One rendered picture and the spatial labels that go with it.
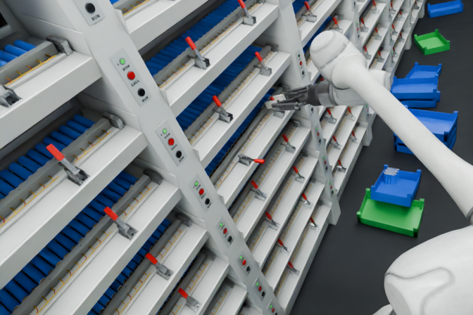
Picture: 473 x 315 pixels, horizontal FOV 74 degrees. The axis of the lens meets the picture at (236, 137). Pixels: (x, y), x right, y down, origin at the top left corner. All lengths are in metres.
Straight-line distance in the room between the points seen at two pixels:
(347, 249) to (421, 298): 1.29
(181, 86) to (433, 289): 0.67
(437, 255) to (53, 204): 0.69
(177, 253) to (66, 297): 0.30
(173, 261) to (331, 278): 1.07
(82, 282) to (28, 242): 0.17
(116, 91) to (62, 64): 0.11
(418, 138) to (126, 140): 0.66
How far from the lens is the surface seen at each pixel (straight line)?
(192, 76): 0.87
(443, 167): 0.82
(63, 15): 0.68
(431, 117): 2.37
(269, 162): 1.31
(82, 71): 0.67
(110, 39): 0.70
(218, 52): 0.95
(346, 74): 0.86
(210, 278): 1.10
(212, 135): 0.94
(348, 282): 1.82
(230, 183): 1.04
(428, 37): 3.69
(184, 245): 0.96
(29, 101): 0.64
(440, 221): 2.02
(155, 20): 0.78
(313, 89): 1.09
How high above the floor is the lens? 1.63
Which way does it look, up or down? 35 degrees down
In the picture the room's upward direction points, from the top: 24 degrees counter-clockwise
